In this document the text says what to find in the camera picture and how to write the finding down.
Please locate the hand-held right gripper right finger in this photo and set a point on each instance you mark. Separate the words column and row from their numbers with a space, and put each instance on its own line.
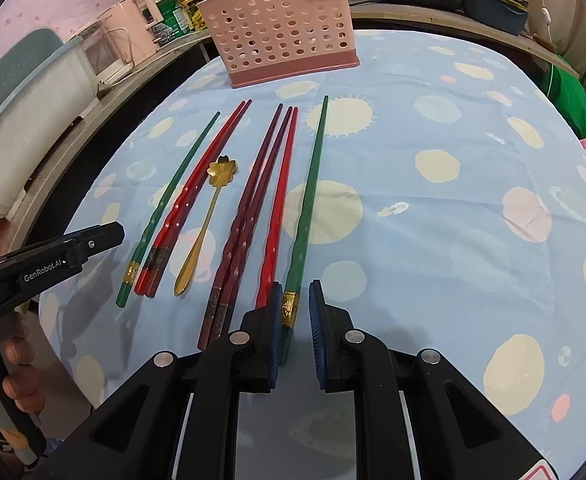
column 318, row 335

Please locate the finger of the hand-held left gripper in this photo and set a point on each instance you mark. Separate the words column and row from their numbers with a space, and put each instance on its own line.
column 43, row 270

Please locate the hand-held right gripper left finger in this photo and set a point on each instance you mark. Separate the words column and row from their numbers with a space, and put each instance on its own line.
column 275, row 335

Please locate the dark red chopstick pair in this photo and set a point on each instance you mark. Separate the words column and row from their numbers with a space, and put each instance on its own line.
column 224, row 260

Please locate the green chopstick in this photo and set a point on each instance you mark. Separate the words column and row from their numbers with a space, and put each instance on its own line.
column 307, row 210
column 173, row 190

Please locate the pink perforated utensil basket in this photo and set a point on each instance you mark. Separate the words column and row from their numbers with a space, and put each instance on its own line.
column 273, row 35

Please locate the person's left hand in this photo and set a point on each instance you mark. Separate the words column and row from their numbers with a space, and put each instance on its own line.
column 18, row 352

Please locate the blue planet print tablecloth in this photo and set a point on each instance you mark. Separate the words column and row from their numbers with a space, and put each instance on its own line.
column 423, row 260

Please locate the teal plastic board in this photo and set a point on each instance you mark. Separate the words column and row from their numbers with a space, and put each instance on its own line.
column 38, row 45

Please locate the grey side counter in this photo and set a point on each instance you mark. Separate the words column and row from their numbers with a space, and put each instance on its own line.
column 123, row 100

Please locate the white small appliance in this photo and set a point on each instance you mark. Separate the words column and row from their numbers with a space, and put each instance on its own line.
column 100, row 55

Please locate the gold flower spoon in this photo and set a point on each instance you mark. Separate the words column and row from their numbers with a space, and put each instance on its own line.
column 222, row 172

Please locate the pink electric kettle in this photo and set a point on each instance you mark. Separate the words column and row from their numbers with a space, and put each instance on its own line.
column 133, row 25

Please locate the green labelled packet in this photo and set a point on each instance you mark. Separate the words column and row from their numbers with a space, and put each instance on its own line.
column 175, row 17

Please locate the yellow label jar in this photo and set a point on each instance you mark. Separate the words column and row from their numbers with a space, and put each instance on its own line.
column 198, row 17

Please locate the wooden shelf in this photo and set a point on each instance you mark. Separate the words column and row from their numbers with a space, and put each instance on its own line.
column 423, row 10

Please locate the green bag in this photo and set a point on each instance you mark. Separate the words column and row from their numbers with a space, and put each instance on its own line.
column 568, row 95

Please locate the blue planter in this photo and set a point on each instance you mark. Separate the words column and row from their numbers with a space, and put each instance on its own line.
column 493, row 12

